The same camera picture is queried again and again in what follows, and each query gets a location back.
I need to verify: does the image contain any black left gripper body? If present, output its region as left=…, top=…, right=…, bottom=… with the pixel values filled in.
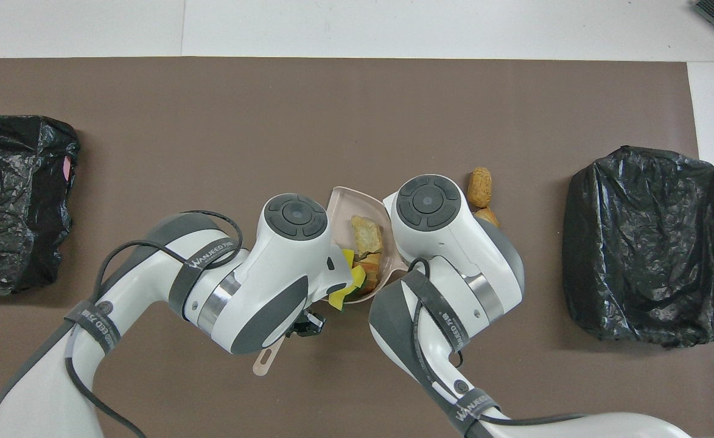
left=285, top=309, right=327, bottom=339

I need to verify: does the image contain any brown table mat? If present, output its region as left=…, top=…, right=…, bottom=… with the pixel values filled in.
left=0, top=58, right=714, bottom=438

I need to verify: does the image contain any long toy bread roll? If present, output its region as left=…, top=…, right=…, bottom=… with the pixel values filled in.
left=467, top=167, right=492, bottom=209

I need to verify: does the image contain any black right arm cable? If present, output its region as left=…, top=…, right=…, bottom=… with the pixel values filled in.
left=411, top=259, right=589, bottom=423

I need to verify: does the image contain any black bag bin pink spot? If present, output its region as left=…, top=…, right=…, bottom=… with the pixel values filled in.
left=0, top=114, right=82, bottom=296

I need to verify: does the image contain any beige hand brush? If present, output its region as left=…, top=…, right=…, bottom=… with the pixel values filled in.
left=252, top=338, right=285, bottom=377

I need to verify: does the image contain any black bag lined bin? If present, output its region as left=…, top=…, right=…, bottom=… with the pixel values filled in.
left=562, top=146, right=714, bottom=349

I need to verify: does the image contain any beige plastic dustpan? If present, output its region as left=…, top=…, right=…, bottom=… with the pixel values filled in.
left=325, top=186, right=409, bottom=302

